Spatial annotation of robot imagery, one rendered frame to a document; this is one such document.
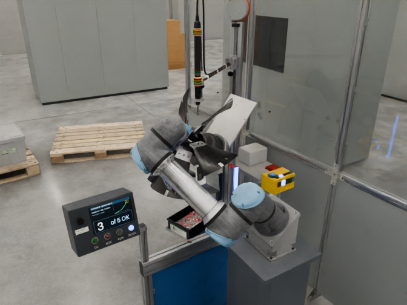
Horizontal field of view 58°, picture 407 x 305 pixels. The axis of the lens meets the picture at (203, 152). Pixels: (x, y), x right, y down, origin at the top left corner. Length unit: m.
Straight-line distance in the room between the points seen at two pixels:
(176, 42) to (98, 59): 3.22
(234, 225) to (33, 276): 2.12
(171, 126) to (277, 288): 0.77
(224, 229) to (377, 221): 1.13
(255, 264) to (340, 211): 1.01
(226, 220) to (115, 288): 1.68
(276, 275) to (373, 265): 1.03
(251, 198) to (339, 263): 1.34
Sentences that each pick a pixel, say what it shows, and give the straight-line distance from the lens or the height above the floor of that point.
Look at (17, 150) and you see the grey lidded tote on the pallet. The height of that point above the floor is 0.30.
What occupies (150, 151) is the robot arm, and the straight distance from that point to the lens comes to 1.40.
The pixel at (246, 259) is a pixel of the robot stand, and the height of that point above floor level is 1.00.
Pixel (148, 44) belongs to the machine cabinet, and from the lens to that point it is 7.77.
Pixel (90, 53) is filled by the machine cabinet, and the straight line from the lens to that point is 7.45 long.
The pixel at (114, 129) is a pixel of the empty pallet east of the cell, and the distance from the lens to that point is 5.48.
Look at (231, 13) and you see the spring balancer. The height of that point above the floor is 1.86.
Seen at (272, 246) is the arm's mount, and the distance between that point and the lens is 1.51.
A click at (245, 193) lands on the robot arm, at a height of 1.31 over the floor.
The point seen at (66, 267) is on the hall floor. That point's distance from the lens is 3.21.
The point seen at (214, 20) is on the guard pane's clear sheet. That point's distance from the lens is 3.06.
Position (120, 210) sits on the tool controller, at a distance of 1.52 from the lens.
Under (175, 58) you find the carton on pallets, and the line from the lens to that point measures 10.26.
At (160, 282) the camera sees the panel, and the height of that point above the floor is 0.69.
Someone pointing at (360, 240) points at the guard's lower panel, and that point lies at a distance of 2.42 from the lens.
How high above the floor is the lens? 2.01
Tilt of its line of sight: 24 degrees down
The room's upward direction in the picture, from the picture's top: straight up
